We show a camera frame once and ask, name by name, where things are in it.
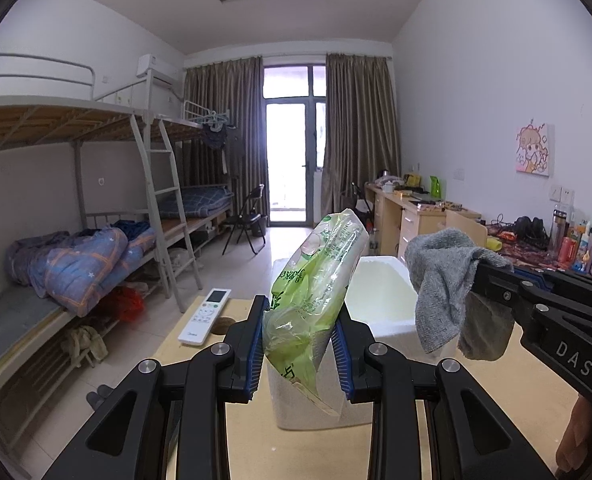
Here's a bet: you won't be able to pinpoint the pink cartoon wall poster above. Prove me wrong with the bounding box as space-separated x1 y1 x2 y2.
514 122 556 179

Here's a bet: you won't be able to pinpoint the red can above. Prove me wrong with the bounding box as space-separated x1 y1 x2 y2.
558 237 580 264

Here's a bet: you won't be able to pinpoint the white foam box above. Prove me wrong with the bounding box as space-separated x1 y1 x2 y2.
268 254 458 431

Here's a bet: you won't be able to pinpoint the dark hanging clothes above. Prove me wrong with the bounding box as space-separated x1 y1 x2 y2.
200 123 238 182

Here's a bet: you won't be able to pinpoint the floral tissue pack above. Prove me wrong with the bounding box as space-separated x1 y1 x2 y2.
261 208 370 417

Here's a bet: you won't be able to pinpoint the steel thermos bottle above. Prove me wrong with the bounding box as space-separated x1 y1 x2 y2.
549 204 570 261

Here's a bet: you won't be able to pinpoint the beige cloth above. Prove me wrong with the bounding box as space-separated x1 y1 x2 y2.
60 324 110 369

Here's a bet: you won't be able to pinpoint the blue patterned quilt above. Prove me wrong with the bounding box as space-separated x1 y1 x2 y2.
3 226 157 317

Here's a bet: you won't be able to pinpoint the black folding cart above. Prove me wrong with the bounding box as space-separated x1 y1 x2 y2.
350 182 377 227

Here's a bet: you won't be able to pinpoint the glass balcony door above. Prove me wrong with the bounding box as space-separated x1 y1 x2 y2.
263 63 327 227

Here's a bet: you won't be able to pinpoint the white air conditioner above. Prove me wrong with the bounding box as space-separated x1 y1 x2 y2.
136 53 183 85

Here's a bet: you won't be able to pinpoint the white wall socket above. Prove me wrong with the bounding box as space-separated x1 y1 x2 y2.
549 184 575 206

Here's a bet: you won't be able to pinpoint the grey sock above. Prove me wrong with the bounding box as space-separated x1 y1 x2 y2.
404 228 516 361

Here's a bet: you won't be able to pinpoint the person's right hand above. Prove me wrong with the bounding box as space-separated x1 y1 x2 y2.
555 394 592 477

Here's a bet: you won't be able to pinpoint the brown curtain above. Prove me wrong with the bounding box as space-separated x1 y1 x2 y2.
183 57 267 227
324 52 402 222

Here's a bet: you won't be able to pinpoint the blue checked bedding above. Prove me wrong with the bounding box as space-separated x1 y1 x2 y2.
158 184 233 220

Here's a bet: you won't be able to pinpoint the white remote control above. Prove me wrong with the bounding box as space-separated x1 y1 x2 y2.
178 287 232 346

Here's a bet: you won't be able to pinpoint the wooden smiley board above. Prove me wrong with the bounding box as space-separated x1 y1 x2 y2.
444 209 490 251

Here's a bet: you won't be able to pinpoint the black headphones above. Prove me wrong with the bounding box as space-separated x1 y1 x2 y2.
513 215 547 244

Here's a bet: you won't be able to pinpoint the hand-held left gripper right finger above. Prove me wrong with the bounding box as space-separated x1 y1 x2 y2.
331 305 552 480

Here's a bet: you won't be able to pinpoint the wooden desk with drawers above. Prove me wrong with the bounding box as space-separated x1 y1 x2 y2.
364 182 483 262

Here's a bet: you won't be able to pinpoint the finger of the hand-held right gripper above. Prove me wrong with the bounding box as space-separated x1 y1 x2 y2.
468 259 592 322
514 266 592 305

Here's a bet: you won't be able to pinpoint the red cloth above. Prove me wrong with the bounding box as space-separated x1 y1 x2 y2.
106 284 146 324

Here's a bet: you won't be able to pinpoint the black folding chair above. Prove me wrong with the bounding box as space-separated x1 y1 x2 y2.
222 183 267 257

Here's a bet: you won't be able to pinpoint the blue clothes hanger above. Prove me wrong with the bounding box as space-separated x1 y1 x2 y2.
198 108 232 126

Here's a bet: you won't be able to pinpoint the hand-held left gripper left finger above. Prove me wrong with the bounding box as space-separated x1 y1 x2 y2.
43 295 271 480

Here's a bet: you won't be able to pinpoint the white metal bunk bed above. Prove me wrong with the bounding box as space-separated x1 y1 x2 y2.
157 99 238 252
0 53 198 463

